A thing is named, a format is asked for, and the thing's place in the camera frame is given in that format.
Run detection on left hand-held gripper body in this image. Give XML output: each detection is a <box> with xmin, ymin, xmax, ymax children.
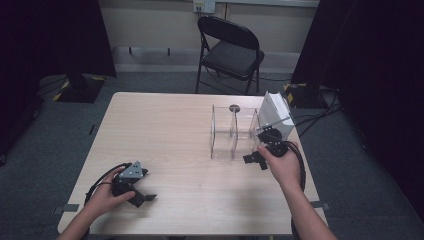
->
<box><xmin>111</xmin><ymin>161</ymin><xmax>149</xmax><ymax>198</ymax></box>

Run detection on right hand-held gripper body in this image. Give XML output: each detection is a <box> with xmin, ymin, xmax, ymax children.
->
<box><xmin>256</xmin><ymin>116</ymin><xmax>292</xmax><ymax>158</ymax></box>

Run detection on clear acrylic book rack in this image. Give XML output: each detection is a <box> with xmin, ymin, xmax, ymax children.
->
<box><xmin>209</xmin><ymin>104</ymin><xmax>278</xmax><ymax>161</ymax></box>

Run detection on white book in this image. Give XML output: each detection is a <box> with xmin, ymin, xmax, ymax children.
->
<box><xmin>258</xmin><ymin>91</ymin><xmax>296</xmax><ymax>141</ymax></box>

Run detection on person's right hand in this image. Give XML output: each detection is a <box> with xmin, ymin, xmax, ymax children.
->
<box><xmin>257</xmin><ymin>146</ymin><xmax>303</xmax><ymax>193</ymax></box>

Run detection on person's left hand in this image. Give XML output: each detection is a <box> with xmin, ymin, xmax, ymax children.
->
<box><xmin>85</xmin><ymin>167</ymin><xmax>136</xmax><ymax>218</ymax></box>

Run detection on black stand base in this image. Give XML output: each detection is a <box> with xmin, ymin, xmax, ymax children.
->
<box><xmin>51</xmin><ymin>73</ymin><xmax>108</xmax><ymax>104</ymax></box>
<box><xmin>283</xmin><ymin>82</ymin><xmax>338</xmax><ymax>110</ymax></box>

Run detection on grey tape strip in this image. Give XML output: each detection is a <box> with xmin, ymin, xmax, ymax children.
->
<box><xmin>311</xmin><ymin>200</ymin><xmax>332</xmax><ymax>211</ymax></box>
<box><xmin>53</xmin><ymin>203</ymin><xmax>80</xmax><ymax>215</ymax></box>

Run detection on black folding chair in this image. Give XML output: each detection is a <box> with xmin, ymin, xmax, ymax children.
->
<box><xmin>194</xmin><ymin>15</ymin><xmax>266</xmax><ymax>96</ymax></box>

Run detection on black curtain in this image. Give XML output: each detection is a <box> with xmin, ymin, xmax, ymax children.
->
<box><xmin>0</xmin><ymin>0</ymin><xmax>118</xmax><ymax>158</ymax></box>
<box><xmin>291</xmin><ymin>0</ymin><xmax>424</xmax><ymax>221</ymax></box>

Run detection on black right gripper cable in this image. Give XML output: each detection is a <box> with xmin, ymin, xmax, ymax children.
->
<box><xmin>282</xmin><ymin>140</ymin><xmax>307</xmax><ymax>240</ymax></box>

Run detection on black floor cables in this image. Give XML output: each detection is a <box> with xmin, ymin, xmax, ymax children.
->
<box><xmin>293</xmin><ymin>87</ymin><xmax>345</xmax><ymax>139</ymax></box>

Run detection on grey wall skirting duct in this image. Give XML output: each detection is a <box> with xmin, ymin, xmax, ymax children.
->
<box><xmin>111</xmin><ymin>45</ymin><xmax>302</xmax><ymax>73</ymax></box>

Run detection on white wall socket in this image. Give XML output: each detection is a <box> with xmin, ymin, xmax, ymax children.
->
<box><xmin>193</xmin><ymin>0</ymin><xmax>217</xmax><ymax>15</ymax></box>

